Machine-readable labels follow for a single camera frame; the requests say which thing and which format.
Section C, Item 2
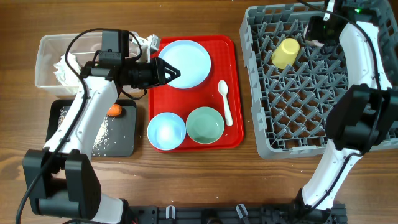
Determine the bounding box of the light blue plate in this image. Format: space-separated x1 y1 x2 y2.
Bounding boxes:
159 40 211 89

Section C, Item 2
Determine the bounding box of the yellow plastic cup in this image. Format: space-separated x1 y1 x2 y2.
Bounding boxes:
271 38 300 69

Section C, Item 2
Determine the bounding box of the white rice pile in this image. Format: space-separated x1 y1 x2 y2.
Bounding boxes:
57 106 110 156

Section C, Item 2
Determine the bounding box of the white plastic spoon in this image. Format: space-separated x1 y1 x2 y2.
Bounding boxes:
218 80 233 126

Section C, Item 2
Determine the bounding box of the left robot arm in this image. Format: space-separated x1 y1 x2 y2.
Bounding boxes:
16 57 181 223

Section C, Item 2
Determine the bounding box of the black rectangular tray bin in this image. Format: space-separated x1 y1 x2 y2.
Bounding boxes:
46 99 137 157

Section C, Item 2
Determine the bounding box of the red serving tray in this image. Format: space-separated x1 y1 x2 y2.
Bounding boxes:
148 35 244 153

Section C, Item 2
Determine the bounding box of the light blue bowl with rice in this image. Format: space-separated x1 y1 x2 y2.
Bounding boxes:
147 112 187 151

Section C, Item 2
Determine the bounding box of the large white tissue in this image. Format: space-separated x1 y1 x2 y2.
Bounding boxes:
53 53 81 87

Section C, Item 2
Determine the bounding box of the pink white cup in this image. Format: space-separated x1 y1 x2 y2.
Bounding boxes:
303 25 324 47

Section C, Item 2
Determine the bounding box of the gray dishwasher rack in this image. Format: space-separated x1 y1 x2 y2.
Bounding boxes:
239 1 397 159

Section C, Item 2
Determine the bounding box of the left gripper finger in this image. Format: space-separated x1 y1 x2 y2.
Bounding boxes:
155 57 180 75
157 70 181 86

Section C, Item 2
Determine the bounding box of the clear plastic storage bin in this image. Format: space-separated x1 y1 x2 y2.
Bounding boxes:
34 31 142 96

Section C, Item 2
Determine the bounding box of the orange carrot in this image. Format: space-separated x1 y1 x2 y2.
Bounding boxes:
106 104 123 117

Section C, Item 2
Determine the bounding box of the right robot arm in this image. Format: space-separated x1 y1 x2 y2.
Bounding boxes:
290 1 397 220

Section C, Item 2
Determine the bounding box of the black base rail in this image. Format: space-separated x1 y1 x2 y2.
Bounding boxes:
130 204 348 224

